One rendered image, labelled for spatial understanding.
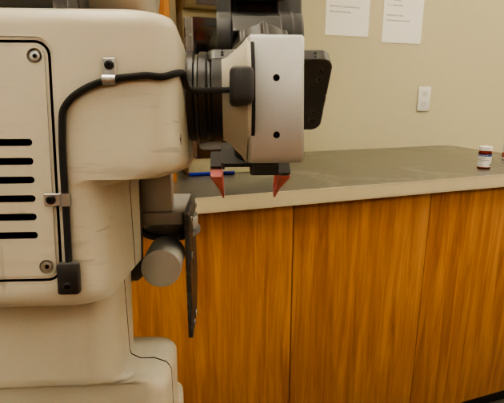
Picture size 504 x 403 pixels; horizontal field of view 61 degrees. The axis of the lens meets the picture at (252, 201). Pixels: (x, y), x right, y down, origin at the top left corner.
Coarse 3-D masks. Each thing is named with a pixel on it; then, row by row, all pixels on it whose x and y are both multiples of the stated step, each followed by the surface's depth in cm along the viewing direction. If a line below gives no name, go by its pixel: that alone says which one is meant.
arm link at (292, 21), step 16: (224, 0) 50; (240, 0) 51; (256, 0) 51; (272, 0) 51; (288, 0) 51; (224, 16) 50; (288, 16) 50; (224, 32) 49; (288, 32) 49; (224, 48) 49
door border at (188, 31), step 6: (186, 18) 119; (192, 18) 119; (186, 24) 119; (192, 24) 120; (186, 30) 120; (192, 30) 120; (186, 36) 120; (192, 36) 120; (192, 42) 121; (186, 48) 120; (192, 48) 121
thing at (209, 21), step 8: (192, 16) 119; (200, 24) 120; (208, 24) 121; (216, 24) 122; (200, 32) 121; (208, 32) 122; (216, 32) 122; (200, 40) 121; (208, 40) 122; (216, 40) 123; (200, 48) 122; (208, 48) 123; (216, 48) 123; (200, 144) 128; (208, 144) 129; (216, 144) 130; (200, 152) 129; (208, 152) 129
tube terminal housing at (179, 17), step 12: (180, 0) 121; (180, 12) 122; (192, 12) 120; (204, 12) 121; (216, 12) 122; (180, 24) 124; (180, 36) 125; (192, 168) 130; (204, 168) 131; (228, 168) 134; (240, 168) 135
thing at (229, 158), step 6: (222, 144) 78; (228, 144) 78; (222, 150) 76; (228, 150) 76; (234, 150) 74; (222, 156) 75; (228, 156) 75; (234, 156) 75; (240, 156) 74; (222, 162) 73; (228, 162) 73; (234, 162) 73; (240, 162) 73; (246, 162) 73; (222, 168) 74
